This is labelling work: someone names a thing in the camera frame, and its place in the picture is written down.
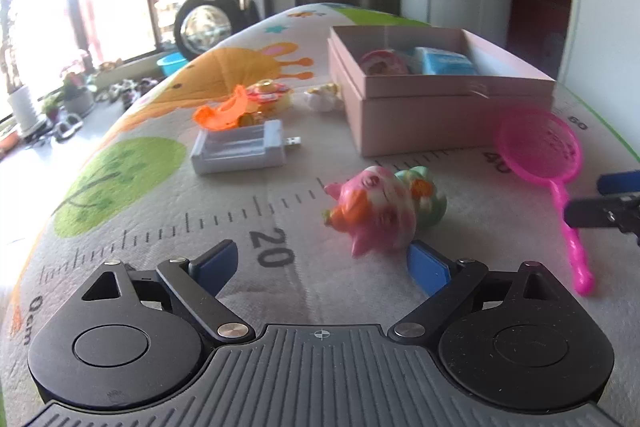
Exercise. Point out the pink flowering potted plant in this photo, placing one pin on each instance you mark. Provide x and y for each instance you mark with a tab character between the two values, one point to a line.
77	97

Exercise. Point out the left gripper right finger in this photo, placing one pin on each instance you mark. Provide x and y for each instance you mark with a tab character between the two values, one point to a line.
449	287

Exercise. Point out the pink squishy animal toy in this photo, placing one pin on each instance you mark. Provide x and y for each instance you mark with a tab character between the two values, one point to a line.
382	210

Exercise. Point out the colourful cartoon play mat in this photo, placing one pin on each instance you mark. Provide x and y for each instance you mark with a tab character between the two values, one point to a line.
65	207

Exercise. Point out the blue tissue pack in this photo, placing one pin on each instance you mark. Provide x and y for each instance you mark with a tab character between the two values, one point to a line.
440	62

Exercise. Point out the grey battery charger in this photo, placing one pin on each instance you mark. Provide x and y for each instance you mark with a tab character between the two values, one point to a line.
244	148

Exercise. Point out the white sneaker pair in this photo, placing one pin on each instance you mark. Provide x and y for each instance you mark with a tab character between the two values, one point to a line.
67	127

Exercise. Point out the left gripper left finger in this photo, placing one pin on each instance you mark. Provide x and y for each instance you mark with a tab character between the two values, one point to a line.
196	283

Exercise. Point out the pink cardboard box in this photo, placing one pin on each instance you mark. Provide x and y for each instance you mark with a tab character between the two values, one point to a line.
403	113

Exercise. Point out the pink plastic toy net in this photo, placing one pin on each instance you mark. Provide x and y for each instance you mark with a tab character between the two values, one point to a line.
541	149

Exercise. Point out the small green potted plant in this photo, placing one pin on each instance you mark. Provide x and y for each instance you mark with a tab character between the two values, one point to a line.
51	107

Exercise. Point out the pink round toy in box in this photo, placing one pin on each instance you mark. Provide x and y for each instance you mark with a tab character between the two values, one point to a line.
383	62

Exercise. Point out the yellow pink toy camera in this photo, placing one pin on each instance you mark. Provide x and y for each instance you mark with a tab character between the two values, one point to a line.
269	96

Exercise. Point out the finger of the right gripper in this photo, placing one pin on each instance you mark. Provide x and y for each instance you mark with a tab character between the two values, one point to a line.
617	205

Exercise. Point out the blue plastic basin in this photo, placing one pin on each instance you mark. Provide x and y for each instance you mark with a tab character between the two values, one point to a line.
171	63

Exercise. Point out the orange plastic toy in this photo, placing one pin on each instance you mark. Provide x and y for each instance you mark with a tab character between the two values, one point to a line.
237	111

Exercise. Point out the white unicorn figurine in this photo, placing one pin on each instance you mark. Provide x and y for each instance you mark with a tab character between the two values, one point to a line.
324	99

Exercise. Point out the black round fan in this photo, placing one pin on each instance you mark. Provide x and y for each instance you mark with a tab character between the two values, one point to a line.
202	24

